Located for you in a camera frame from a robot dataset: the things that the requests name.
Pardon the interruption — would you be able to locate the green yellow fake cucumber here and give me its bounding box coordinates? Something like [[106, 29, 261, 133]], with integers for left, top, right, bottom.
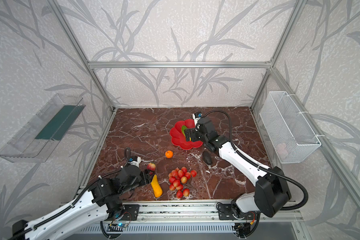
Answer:
[[181, 125, 187, 137]]

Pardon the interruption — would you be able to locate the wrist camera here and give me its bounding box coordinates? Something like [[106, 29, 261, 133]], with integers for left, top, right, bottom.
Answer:
[[128, 156, 141, 168], [192, 112, 203, 123]]

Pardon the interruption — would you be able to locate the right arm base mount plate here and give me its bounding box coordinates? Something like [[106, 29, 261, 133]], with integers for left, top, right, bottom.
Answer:
[[216, 202, 256, 222]]

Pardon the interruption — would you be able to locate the red fake grape bunch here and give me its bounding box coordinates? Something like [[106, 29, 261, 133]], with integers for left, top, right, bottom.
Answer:
[[168, 167, 198, 199]]

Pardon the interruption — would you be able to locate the small orange fake fruit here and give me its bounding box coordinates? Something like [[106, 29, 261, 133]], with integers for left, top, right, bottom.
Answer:
[[165, 151, 174, 159]]

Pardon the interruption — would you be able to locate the yellow fake squash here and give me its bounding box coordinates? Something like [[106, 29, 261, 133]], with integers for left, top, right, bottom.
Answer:
[[151, 175, 163, 198]]

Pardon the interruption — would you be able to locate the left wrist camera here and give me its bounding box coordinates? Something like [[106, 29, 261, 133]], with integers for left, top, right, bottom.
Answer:
[[128, 156, 141, 168]]

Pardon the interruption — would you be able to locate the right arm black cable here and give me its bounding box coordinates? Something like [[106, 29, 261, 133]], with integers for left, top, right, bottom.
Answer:
[[202, 109, 309, 211]]

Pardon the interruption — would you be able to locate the white wire mesh basket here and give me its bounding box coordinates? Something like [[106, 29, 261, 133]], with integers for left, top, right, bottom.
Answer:
[[260, 91, 321, 164]]

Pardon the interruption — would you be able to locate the red yellow fake apple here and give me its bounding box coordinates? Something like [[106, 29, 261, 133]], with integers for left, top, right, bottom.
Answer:
[[147, 163, 156, 172]]

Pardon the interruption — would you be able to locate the green circuit board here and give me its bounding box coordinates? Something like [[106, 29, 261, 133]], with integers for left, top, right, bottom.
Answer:
[[107, 223, 129, 233]]

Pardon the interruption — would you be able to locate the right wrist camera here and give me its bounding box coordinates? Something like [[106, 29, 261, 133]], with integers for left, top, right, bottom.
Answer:
[[192, 112, 203, 123]]

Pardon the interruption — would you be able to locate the dark fake avocado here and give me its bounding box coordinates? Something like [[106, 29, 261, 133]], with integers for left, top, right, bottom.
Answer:
[[202, 151, 213, 166]]

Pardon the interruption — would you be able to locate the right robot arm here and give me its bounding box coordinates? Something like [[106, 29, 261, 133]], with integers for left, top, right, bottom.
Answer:
[[184, 113, 291, 219]]

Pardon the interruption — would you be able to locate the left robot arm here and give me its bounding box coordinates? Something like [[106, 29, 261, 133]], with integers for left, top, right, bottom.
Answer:
[[11, 165, 153, 240]]

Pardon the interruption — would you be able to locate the clear plastic wall shelf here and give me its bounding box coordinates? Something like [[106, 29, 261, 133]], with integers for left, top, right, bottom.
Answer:
[[0, 94, 86, 163]]

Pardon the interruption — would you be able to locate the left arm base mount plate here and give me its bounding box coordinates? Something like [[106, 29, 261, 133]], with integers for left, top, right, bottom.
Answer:
[[108, 204, 140, 221]]

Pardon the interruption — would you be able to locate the red flower-shaped fruit bowl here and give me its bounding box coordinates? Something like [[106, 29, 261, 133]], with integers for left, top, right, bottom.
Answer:
[[170, 119, 203, 150]]

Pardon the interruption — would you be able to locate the aluminium front rail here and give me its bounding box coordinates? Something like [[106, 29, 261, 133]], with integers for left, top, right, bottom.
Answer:
[[50, 200, 304, 224]]

